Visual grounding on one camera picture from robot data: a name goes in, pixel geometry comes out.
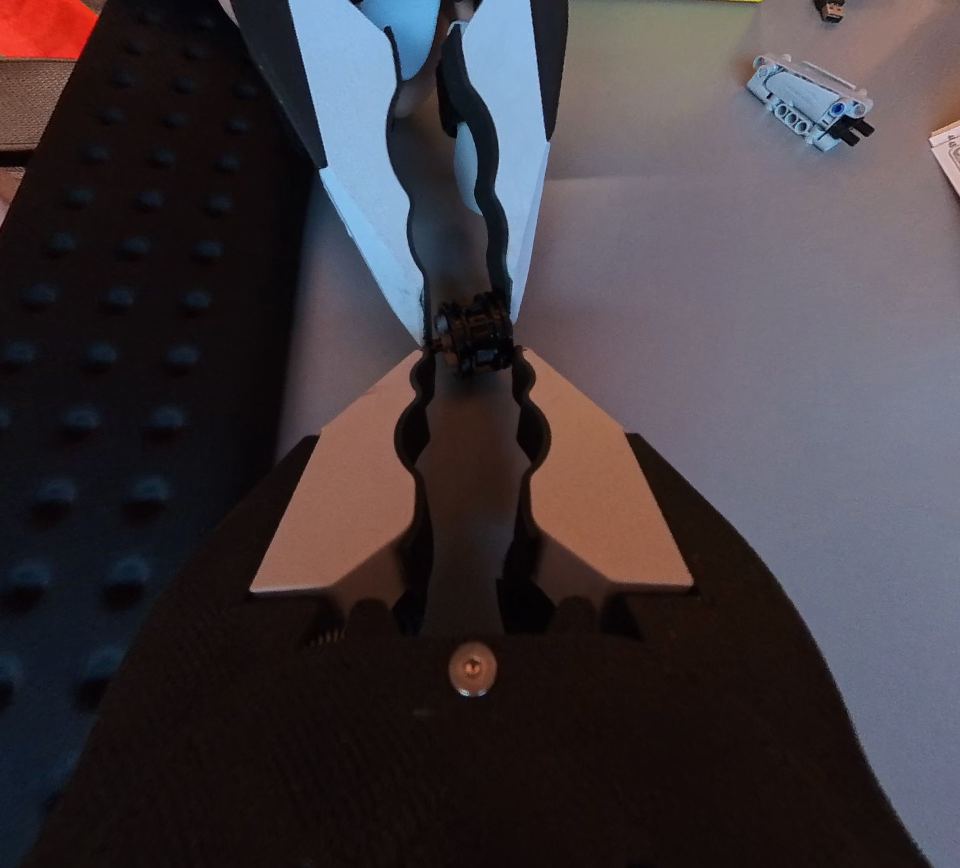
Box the white instruction manual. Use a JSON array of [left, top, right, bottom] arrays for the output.
[[928, 125, 960, 198]]

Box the black toy wheel hub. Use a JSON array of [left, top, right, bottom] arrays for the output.
[[431, 292, 519, 380]]

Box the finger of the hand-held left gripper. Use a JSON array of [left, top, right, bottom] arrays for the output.
[[285, 0, 436, 349], [438, 0, 554, 331]]

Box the beige fabric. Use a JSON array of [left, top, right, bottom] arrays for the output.
[[0, 58, 76, 157]]

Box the red cloth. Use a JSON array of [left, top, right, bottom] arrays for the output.
[[0, 0, 99, 59]]

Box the grey toy brick assembly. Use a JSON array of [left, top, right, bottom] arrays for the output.
[[746, 52, 876, 153]]

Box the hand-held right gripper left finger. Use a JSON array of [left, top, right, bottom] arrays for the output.
[[248, 349, 438, 595]]

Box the person's left hand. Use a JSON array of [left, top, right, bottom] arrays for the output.
[[391, 76, 436, 121]]

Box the grey desk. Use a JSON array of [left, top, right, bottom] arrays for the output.
[[285, 0, 960, 868]]

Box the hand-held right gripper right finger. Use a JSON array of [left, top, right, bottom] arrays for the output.
[[498, 346, 696, 593]]

